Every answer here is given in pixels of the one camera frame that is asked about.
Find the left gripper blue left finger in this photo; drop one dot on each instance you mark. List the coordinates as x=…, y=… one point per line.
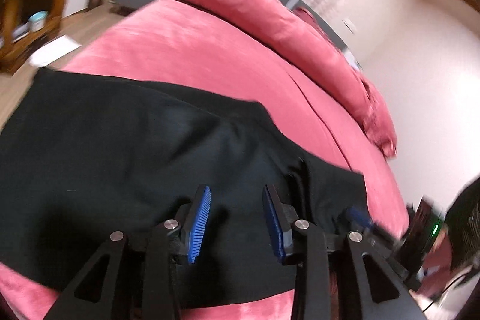
x=194, y=224

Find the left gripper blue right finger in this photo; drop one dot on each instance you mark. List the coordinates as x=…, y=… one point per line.
x=280, y=218

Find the white paper sheet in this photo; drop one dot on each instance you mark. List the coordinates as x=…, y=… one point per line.
x=53, y=51

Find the pink folded duvet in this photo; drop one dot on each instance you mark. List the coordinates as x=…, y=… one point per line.
x=300, y=41

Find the black pants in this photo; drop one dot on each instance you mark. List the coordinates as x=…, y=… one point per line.
x=83, y=156

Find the pink bed sheet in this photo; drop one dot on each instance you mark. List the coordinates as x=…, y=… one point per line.
x=346, y=124

